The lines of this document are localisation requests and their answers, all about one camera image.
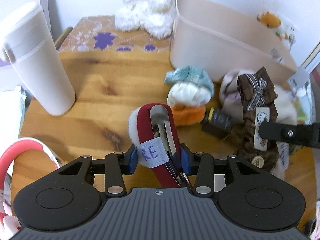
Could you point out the small black box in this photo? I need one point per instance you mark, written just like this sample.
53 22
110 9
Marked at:
216 123

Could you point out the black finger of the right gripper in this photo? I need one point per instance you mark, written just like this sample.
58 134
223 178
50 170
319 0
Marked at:
302 135

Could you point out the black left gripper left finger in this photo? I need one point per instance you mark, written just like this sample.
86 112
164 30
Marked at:
114 166

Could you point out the brown fabric bow pouch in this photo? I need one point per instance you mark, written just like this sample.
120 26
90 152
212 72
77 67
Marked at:
257 97

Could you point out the beige plastic storage bin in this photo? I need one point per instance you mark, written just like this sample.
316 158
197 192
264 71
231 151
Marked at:
220 39

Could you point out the orange white teal sock bundle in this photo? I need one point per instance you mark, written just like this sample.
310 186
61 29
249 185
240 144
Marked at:
191 89

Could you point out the cream fuzzy plush item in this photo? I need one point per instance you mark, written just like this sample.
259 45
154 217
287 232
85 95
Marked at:
286 112

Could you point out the white plush rabbit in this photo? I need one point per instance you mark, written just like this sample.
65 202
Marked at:
154 16

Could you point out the orange hamster plush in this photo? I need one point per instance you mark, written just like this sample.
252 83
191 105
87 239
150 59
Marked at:
284 31

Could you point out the pink fuzzy sock purple print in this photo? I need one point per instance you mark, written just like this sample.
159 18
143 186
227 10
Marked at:
229 96

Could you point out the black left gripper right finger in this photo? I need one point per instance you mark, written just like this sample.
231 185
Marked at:
209 172

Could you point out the white cylindrical cup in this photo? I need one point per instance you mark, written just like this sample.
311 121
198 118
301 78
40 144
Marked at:
26 43

